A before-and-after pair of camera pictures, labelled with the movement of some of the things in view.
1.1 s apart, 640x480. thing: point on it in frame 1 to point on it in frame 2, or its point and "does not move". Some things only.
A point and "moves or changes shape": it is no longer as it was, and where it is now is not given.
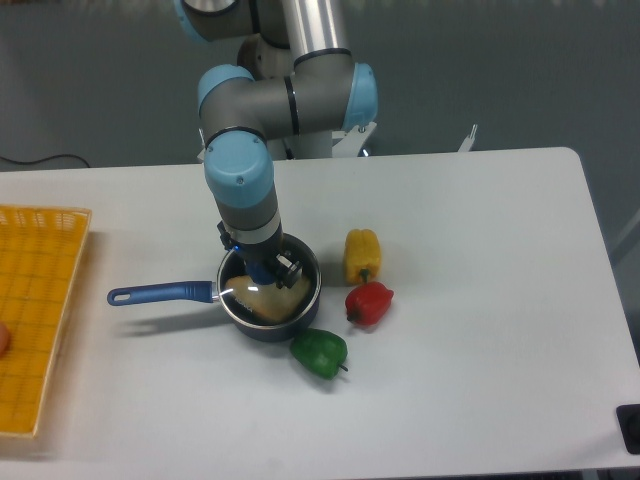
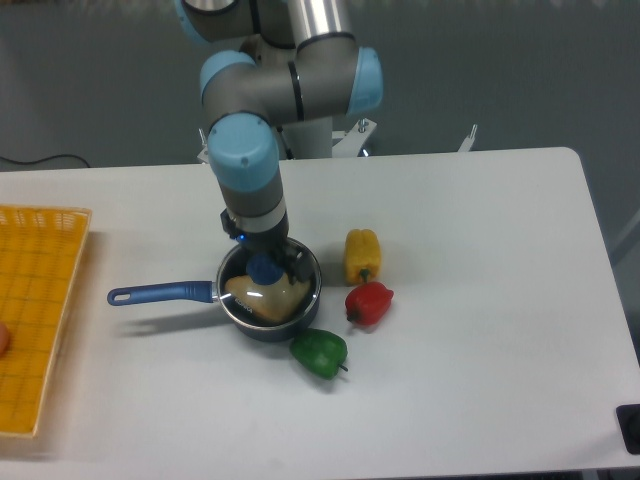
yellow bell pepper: (362, 255) does not move
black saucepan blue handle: (255, 311) does not move
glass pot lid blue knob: (267, 305) moves or changes shape
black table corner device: (629, 418) does not move
